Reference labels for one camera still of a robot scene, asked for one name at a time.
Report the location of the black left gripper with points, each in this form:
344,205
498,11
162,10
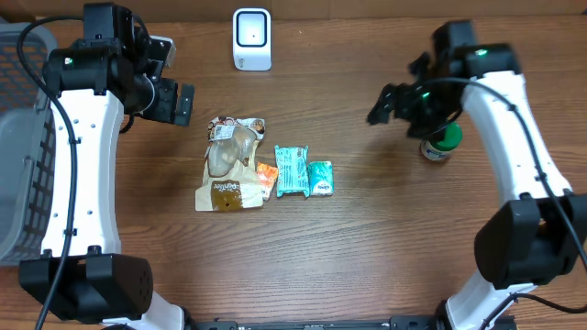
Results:
168,101

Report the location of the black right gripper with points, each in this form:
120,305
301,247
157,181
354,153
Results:
404,96

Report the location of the green lid jar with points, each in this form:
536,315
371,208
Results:
440,148

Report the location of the clear snack pouch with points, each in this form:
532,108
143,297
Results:
230,181

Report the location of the small teal tissue pack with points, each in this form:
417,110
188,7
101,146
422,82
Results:
321,178

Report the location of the orange tissue pack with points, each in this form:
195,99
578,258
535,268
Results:
267,175

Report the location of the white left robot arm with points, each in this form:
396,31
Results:
96,89

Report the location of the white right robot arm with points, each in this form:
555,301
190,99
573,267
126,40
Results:
539,231

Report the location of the white barcode scanner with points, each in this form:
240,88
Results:
252,39

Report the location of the grey plastic mesh basket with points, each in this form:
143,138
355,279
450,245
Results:
27,156

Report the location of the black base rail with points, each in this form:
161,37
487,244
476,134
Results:
321,324

